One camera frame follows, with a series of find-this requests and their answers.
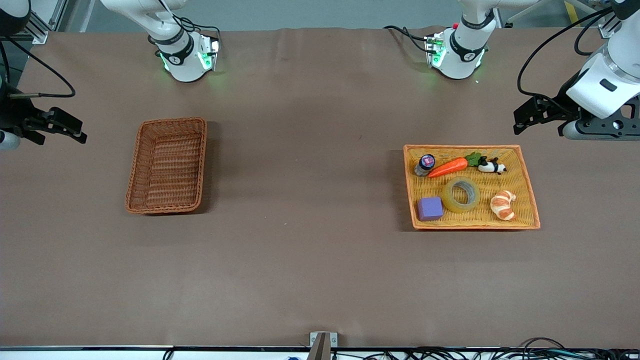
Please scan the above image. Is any yellowish clear tape roll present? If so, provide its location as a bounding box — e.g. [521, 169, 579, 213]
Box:
[442, 176, 481, 214]

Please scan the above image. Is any orange wicker basket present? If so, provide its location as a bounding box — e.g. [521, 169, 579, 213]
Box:
[403, 144, 542, 231]

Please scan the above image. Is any brown wicker basket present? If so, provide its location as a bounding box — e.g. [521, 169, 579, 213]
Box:
[125, 117, 208, 216]

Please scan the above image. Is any black white panda figure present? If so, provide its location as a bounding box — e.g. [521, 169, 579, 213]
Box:
[477, 156, 507, 175]

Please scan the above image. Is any toy croissant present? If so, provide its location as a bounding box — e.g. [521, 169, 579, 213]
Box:
[490, 189, 517, 221]

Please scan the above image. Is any orange toy carrot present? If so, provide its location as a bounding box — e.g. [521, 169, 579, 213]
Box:
[427, 152, 483, 179]

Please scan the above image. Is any small dark-capped bottle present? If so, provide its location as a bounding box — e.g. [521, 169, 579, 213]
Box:
[414, 154, 436, 178]

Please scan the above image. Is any purple cube block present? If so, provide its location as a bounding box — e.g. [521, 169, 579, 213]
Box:
[417, 196, 445, 222]

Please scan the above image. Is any brown table cover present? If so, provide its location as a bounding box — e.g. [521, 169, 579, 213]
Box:
[0, 27, 640, 349]

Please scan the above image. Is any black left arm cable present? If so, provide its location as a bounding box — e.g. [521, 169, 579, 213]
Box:
[516, 2, 621, 108]

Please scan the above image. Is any aluminium frame profile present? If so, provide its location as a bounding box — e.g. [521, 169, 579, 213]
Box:
[597, 12, 621, 40]
[14, 0, 69, 45]

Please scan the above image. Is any black base cable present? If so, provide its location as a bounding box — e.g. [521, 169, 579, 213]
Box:
[172, 15, 222, 43]
[384, 25, 432, 53]

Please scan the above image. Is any white table edge rail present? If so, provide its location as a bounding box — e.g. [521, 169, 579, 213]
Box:
[0, 346, 640, 360]

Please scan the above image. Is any black cable bundle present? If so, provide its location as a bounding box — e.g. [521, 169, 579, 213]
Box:
[350, 337, 640, 360]

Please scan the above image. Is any metal bracket with post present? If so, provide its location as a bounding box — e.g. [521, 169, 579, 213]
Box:
[307, 331, 339, 360]

